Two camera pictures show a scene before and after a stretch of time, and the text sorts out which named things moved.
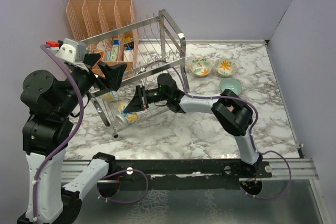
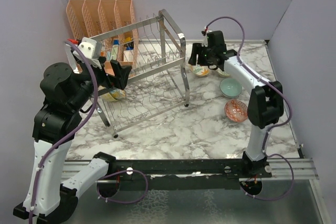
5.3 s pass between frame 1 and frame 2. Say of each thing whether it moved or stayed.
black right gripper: moved
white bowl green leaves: stayed
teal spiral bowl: stayed
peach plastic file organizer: stayed
